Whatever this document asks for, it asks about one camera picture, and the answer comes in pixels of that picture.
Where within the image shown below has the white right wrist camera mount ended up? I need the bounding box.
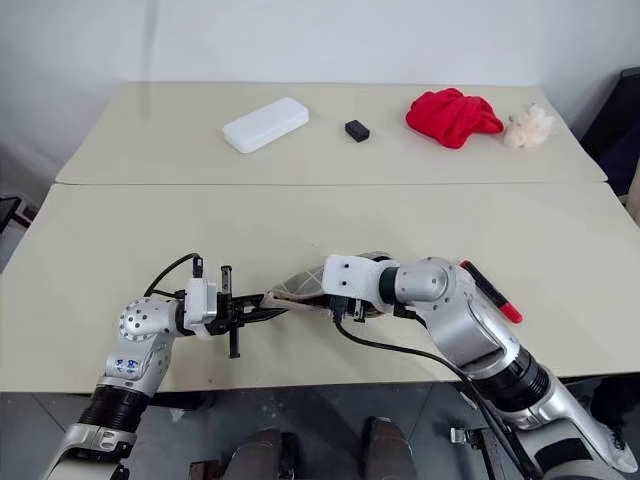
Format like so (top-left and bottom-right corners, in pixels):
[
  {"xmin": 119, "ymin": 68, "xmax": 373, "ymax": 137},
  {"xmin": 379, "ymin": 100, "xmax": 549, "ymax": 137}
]
[{"xmin": 322, "ymin": 254, "xmax": 387, "ymax": 307}]

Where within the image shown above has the dark furniture piece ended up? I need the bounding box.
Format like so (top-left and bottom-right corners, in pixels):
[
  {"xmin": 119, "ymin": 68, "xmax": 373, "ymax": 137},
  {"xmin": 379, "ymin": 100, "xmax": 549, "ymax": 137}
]
[{"xmin": 582, "ymin": 67, "xmax": 640, "ymax": 199}]

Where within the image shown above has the small black box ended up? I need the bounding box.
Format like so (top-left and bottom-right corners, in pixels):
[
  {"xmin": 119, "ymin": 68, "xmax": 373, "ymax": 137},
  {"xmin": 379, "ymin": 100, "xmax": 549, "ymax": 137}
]
[{"xmin": 343, "ymin": 118, "xmax": 372, "ymax": 144}]

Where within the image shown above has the cream plush toy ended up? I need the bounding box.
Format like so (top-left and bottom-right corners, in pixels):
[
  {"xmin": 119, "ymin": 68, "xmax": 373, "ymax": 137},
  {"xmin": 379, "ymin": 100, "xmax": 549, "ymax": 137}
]
[{"xmin": 502, "ymin": 102, "xmax": 556, "ymax": 150}]

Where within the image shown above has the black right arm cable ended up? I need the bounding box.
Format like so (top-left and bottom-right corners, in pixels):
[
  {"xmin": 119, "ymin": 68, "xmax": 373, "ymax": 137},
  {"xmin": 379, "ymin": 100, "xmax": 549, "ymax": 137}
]
[{"xmin": 332, "ymin": 309, "xmax": 544, "ymax": 480}]

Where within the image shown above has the white plastic pencil case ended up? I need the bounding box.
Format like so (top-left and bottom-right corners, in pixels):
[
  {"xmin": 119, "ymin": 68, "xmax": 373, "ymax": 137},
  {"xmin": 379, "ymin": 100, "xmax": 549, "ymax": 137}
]
[{"xmin": 222, "ymin": 96, "xmax": 310, "ymax": 154}]

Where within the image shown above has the metal table leg bracket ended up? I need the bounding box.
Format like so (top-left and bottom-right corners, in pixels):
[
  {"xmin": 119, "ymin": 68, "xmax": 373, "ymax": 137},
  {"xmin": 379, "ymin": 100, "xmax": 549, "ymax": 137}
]
[{"xmin": 448, "ymin": 425, "xmax": 489, "ymax": 446}]

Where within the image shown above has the grey plaid zipper pouch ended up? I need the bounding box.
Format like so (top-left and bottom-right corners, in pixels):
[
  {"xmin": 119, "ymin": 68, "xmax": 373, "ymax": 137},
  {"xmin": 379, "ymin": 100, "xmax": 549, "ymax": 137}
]
[{"xmin": 262, "ymin": 249, "xmax": 395, "ymax": 321}]

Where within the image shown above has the black marker with red cap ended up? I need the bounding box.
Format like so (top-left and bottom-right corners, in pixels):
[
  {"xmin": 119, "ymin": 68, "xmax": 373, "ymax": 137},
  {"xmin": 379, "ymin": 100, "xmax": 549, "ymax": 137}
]
[{"xmin": 458, "ymin": 259, "xmax": 524, "ymax": 324}]

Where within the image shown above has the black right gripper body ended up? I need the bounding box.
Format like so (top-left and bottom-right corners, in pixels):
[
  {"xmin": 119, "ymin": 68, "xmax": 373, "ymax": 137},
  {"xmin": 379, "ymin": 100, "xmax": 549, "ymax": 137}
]
[{"xmin": 327, "ymin": 294, "xmax": 372, "ymax": 325}]

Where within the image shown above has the red crumpled cloth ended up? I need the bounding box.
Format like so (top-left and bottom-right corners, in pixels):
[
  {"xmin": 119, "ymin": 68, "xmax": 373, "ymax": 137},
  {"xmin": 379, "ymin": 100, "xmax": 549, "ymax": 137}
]
[{"xmin": 404, "ymin": 87, "xmax": 505, "ymax": 150}]

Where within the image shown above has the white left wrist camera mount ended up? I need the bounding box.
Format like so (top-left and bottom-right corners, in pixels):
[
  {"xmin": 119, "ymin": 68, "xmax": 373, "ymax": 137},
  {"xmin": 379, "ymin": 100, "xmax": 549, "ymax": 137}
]
[{"xmin": 180, "ymin": 269, "xmax": 221, "ymax": 337}]

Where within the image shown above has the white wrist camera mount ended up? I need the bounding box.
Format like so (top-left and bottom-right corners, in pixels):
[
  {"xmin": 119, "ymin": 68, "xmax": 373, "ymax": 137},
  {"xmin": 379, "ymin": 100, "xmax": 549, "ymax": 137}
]
[
  {"xmin": 180, "ymin": 269, "xmax": 221, "ymax": 337},
  {"xmin": 322, "ymin": 254, "xmax": 387, "ymax": 307}
]

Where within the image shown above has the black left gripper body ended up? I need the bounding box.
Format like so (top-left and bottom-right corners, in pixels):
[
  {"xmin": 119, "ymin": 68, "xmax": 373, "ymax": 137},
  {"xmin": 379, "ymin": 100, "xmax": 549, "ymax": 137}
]
[{"xmin": 204, "ymin": 264, "xmax": 251, "ymax": 360}]

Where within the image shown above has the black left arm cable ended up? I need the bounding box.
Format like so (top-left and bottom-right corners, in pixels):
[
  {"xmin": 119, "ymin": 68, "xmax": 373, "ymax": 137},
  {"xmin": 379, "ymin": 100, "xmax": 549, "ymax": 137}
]
[{"xmin": 143, "ymin": 252, "xmax": 206, "ymax": 301}]

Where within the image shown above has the dark rounded shape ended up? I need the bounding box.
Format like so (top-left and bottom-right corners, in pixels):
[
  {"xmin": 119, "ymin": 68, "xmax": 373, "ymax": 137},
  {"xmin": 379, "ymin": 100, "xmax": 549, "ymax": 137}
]
[
  {"xmin": 362, "ymin": 417, "xmax": 416, "ymax": 480},
  {"xmin": 232, "ymin": 428, "xmax": 301, "ymax": 480}
]

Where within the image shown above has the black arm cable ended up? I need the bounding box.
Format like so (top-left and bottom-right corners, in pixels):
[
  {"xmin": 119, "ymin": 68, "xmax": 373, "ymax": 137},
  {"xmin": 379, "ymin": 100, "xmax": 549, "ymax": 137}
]
[
  {"xmin": 143, "ymin": 252, "xmax": 206, "ymax": 301},
  {"xmin": 332, "ymin": 309, "xmax": 544, "ymax": 480}
]

